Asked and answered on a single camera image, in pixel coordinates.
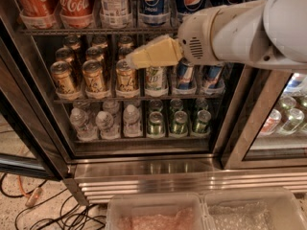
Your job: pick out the green can front right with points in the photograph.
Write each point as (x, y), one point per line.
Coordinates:
(201, 122)

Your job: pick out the gold lacroix can front middle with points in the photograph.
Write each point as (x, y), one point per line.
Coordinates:
(93, 76)

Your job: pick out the water bottle right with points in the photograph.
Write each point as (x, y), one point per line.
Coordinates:
(132, 121)

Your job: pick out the stainless steel drinks fridge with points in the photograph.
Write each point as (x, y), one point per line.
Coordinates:
(256, 137)

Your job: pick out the red bull can left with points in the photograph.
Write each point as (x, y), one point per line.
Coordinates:
(185, 74)

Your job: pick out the water bottle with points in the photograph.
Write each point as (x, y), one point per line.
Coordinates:
(132, 121)
(109, 129)
(80, 121)

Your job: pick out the gold lacroix can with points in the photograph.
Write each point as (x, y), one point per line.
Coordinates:
(93, 76)
(62, 75)
(126, 77)

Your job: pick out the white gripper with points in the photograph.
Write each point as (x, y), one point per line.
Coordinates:
(196, 35)

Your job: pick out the green can front left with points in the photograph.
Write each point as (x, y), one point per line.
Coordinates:
(156, 126)

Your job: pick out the open glass fridge door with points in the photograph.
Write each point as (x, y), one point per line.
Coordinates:
(24, 153)

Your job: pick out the water bottle left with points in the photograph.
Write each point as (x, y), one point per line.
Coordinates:
(80, 121)

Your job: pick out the green white 7up can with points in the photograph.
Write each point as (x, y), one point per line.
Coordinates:
(155, 78)

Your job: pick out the gold lacroix can front left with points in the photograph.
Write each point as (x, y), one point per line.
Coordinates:
(62, 75)

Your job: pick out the clear bin bubble wrap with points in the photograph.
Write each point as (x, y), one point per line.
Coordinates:
(253, 209)

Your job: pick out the water bottle middle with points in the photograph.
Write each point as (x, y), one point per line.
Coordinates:
(109, 129)

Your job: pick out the green can front middle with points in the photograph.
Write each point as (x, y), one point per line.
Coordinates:
(179, 123)

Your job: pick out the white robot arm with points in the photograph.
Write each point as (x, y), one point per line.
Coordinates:
(266, 34)

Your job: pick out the red bull can right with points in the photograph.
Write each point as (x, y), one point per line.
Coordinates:
(211, 76)

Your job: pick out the clear bin pink contents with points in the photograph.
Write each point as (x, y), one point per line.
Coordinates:
(168, 211)

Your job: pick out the red bull can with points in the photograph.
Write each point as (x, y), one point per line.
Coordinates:
(211, 76)
(185, 74)

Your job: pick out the red coca-cola can right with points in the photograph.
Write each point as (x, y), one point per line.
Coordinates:
(76, 13)

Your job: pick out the gold lacroix can front right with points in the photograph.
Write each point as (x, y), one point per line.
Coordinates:
(126, 77)

